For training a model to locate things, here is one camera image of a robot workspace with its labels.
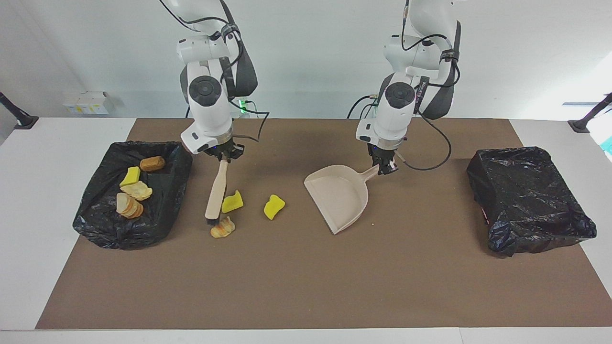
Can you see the small yellow sponge piece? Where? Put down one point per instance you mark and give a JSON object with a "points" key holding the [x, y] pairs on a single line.
{"points": [[130, 177]]}

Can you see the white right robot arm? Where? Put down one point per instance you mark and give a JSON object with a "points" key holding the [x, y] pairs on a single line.
{"points": [[210, 114]]}

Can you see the black trash bag bin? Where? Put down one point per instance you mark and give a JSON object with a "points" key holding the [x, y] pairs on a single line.
{"points": [[162, 210], [530, 205]]}

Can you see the pale bread piece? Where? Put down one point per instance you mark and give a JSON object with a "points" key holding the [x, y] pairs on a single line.
{"points": [[138, 191]]}

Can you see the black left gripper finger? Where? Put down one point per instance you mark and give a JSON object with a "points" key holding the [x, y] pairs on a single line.
{"points": [[393, 166], [381, 168]]}

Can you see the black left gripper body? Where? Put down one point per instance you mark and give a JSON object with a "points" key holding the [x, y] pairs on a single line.
{"points": [[382, 153]]}

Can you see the black clamp stand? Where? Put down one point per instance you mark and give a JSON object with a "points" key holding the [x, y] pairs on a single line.
{"points": [[585, 122], [21, 119]]}

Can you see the brown table mat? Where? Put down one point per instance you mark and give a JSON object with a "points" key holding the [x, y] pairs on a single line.
{"points": [[306, 296]]}

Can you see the yellow sponge piece with notch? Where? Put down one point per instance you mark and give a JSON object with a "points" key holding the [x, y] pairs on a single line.
{"points": [[232, 202]]}

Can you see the irregular yellow sponge chunk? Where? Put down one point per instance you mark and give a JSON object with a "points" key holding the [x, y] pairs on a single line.
{"points": [[273, 207]]}

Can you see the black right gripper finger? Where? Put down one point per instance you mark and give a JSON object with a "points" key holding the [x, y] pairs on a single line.
{"points": [[224, 159]]}

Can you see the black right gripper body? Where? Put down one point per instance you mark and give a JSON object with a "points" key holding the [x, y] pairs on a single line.
{"points": [[227, 149]]}

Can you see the large striped bread roll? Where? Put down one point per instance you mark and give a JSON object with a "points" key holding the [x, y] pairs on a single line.
{"points": [[128, 206]]}

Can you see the small striped bread roll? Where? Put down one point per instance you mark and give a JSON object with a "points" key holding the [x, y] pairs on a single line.
{"points": [[223, 230]]}

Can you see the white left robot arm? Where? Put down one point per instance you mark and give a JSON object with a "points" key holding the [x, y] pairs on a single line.
{"points": [[397, 114]]}

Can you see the brown fried croquette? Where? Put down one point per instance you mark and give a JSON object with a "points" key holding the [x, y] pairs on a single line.
{"points": [[153, 164]]}

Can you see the beige plastic dustpan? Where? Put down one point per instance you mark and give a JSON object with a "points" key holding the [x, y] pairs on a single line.
{"points": [[342, 196]]}

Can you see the beige brush with black bristles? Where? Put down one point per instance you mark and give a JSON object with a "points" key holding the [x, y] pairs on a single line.
{"points": [[216, 191]]}

